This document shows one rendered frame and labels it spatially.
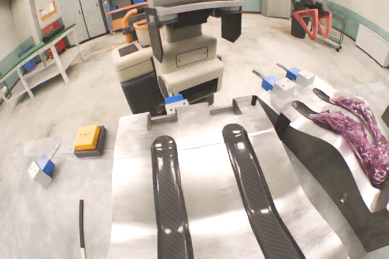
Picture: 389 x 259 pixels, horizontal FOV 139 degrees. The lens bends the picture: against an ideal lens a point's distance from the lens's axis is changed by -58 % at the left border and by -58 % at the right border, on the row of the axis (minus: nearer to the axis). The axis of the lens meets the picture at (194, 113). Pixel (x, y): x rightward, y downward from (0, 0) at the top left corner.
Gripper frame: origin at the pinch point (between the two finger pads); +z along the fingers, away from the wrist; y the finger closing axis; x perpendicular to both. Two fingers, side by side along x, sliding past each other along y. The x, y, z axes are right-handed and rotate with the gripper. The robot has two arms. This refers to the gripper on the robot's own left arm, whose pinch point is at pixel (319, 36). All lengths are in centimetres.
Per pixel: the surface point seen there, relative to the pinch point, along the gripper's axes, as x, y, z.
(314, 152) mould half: -6.7, -20.5, 19.8
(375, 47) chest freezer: 13, 634, 54
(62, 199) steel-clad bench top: 11, -71, 16
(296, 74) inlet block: 8.2, -3.8, 10.1
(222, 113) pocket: 8.1, -30.4, 10.8
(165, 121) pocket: 11.5, -40.7, 9.0
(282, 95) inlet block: 5.0, -15.6, 11.9
